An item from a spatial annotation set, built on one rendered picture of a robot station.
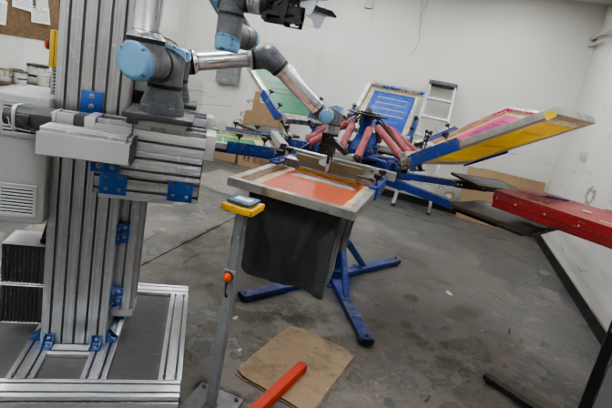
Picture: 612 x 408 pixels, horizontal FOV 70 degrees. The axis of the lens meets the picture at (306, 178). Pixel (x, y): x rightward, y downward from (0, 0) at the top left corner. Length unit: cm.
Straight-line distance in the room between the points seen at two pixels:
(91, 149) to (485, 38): 563
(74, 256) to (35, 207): 25
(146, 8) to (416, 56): 530
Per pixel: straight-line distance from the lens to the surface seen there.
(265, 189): 187
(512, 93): 645
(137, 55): 143
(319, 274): 199
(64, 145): 151
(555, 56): 655
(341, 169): 236
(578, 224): 230
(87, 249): 195
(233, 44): 134
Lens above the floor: 147
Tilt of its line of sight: 13 degrees down
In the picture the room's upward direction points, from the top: 11 degrees clockwise
